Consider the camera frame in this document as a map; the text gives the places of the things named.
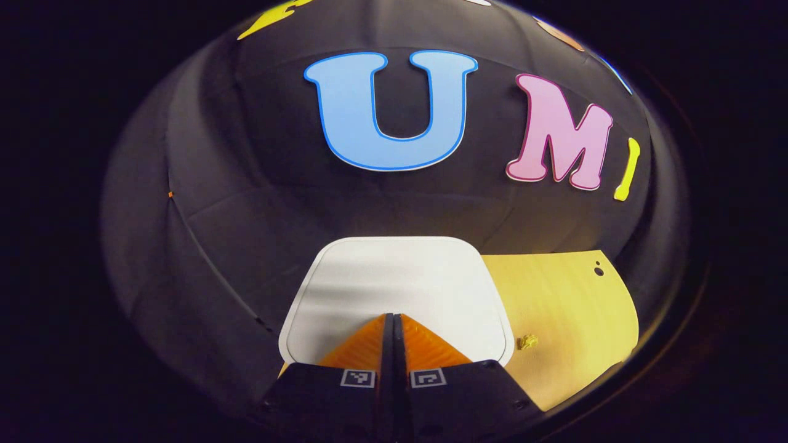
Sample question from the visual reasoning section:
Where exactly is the black backdrop cloth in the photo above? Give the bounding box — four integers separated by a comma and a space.
102, 0, 684, 419

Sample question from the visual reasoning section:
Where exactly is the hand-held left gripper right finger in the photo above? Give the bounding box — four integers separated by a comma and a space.
394, 313, 542, 443

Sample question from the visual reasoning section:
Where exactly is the white desktop garbage bin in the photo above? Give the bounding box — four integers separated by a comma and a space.
278, 236, 515, 370

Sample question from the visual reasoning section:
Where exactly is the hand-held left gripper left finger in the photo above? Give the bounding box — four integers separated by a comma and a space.
259, 313, 395, 443

